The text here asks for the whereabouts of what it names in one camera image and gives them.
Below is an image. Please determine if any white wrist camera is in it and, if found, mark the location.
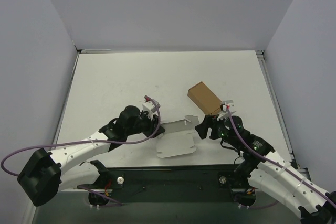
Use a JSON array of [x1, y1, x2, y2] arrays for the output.
[[142, 95, 161, 120], [217, 100, 234, 121]]

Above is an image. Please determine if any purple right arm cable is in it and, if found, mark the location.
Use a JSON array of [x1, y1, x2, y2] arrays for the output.
[[225, 104, 336, 209]]

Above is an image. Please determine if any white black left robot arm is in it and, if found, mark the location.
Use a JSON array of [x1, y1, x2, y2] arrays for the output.
[[17, 100, 165, 206]]

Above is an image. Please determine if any white paper box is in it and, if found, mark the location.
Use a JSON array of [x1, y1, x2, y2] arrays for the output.
[[156, 115, 200, 158]]

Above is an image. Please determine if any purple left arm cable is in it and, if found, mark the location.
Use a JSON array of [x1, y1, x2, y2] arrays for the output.
[[1, 95, 162, 207]]

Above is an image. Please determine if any aluminium table frame rail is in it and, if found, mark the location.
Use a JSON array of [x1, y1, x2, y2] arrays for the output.
[[256, 50, 311, 180]]

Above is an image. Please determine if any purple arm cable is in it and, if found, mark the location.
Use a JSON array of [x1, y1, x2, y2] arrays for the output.
[[1, 95, 162, 207], [225, 104, 336, 209]]

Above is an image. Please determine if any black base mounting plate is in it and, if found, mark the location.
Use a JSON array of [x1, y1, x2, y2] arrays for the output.
[[84, 164, 256, 206]]

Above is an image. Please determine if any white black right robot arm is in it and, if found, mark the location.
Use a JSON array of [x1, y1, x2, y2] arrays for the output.
[[195, 115, 335, 223]]

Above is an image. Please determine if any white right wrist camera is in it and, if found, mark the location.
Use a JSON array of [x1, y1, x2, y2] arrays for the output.
[[217, 100, 234, 121]]

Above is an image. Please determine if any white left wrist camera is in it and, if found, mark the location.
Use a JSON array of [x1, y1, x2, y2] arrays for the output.
[[142, 95, 161, 120]]

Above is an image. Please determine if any brown folded cardboard box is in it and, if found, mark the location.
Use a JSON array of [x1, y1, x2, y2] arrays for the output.
[[187, 82, 221, 115]]

